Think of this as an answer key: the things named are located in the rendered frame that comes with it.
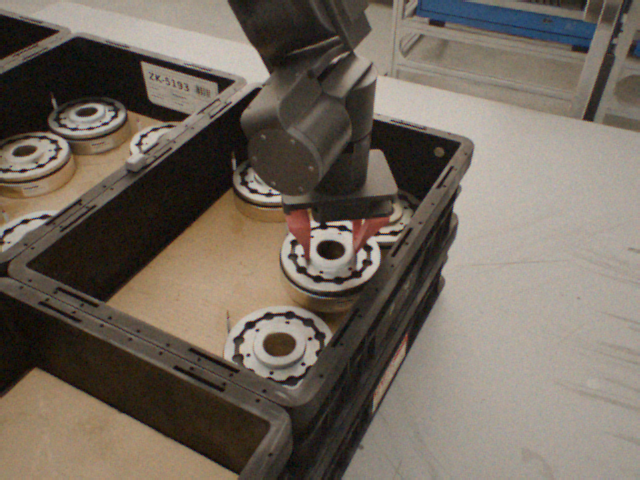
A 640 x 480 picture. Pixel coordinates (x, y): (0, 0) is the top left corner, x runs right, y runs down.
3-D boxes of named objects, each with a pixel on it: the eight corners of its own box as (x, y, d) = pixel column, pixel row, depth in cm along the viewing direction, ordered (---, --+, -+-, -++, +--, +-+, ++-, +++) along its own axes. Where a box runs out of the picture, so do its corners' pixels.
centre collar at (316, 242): (324, 230, 65) (324, 225, 64) (364, 249, 63) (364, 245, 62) (296, 257, 62) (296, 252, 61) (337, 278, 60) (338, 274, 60)
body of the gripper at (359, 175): (397, 209, 55) (407, 140, 50) (283, 220, 54) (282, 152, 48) (379, 164, 60) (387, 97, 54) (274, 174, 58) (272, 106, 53)
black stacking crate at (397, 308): (259, 157, 88) (254, 84, 80) (460, 222, 77) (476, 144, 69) (41, 357, 62) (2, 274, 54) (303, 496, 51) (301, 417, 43)
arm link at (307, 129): (348, -48, 44) (258, -7, 49) (269, 19, 36) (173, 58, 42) (411, 103, 49) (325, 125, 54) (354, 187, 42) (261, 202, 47)
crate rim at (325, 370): (254, 95, 81) (253, 78, 80) (475, 157, 71) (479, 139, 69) (6, 290, 55) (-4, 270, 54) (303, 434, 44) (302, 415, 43)
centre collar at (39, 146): (27, 139, 82) (25, 135, 81) (55, 150, 80) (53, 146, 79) (-5, 158, 78) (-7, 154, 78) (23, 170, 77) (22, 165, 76)
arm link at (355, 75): (390, 50, 48) (323, 33, 50) (355, 92, 44) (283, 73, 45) (381, 125, 53) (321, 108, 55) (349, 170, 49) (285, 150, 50)
